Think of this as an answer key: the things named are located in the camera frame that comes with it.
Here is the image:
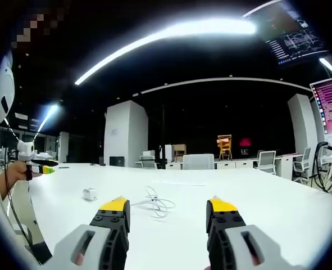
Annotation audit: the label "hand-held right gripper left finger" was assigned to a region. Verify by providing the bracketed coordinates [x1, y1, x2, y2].
[46, 196, 131, 270]

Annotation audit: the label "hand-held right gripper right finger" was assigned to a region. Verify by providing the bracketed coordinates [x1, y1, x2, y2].
[206, 196, 307, 270]

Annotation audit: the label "white charger adapter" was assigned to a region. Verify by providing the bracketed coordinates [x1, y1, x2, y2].
[83, 187, 97, 202]

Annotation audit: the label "white Type-C cable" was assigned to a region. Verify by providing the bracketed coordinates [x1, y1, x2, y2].
[131, 185, 176, 219]

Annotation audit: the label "white desk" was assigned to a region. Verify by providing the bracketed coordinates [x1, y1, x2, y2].
[28, 162, 332, 270]

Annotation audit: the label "person's left hand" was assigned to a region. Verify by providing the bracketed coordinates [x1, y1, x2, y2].
[7, 162, 40, 184]

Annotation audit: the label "short ceiling light strip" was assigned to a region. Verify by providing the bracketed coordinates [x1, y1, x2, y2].
[33, 104, 60, 141]
[319, 57, 332, 77]

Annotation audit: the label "white worn chest device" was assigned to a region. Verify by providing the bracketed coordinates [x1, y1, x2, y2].
[0, 50, 16, 125]

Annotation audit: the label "white mesh office chair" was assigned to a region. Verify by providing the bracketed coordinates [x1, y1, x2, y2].
[139, 155, 158, 170]
[292, 147, 313, 186]
[253, 150, 277, 176]
[182, 154, 215, 170]

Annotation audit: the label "yellow cart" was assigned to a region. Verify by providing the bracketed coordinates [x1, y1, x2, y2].
[216, 134, 234, 161]

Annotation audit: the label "cardboard box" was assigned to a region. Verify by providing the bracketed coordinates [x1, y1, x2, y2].
[172, 143, 188, 163]

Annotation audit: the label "long curved ceiling light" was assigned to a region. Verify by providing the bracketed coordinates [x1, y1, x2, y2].
[74, 19, 258, 86]

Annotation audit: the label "ceiling-hung dark monitor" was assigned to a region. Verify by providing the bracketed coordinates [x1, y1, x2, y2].
[241, 0, 331, 69]

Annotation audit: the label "black device cable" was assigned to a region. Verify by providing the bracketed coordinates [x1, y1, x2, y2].
[2, 146, 34, 250]

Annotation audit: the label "bundle of black cables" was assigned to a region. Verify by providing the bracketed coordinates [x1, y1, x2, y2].
[311, 141, 332, 196]

